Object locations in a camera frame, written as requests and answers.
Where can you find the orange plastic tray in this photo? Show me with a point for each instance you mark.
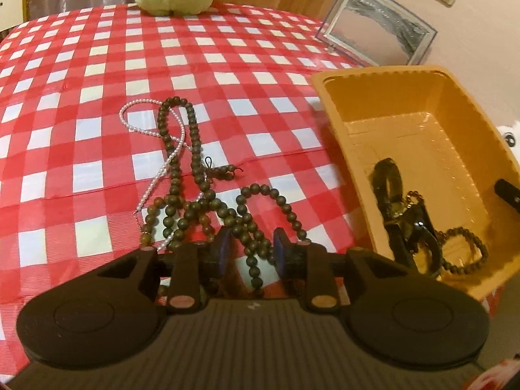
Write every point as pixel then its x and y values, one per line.
pixel 447 138

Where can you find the red white checkered tablecloth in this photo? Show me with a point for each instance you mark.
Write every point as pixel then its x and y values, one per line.
pixel 101 130

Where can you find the clear glass picture frame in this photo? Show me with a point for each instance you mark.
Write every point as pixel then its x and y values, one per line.
pixel 373 24

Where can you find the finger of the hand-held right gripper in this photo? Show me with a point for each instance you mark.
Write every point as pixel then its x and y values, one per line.
pixel 508 197

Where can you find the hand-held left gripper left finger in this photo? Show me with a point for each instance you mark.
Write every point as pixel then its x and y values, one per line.
pixel 224 252

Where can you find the white plush toy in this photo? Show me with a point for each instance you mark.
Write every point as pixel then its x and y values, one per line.
pixel 511 135

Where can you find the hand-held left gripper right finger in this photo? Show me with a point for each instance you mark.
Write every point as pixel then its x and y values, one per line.
pixel 280 252

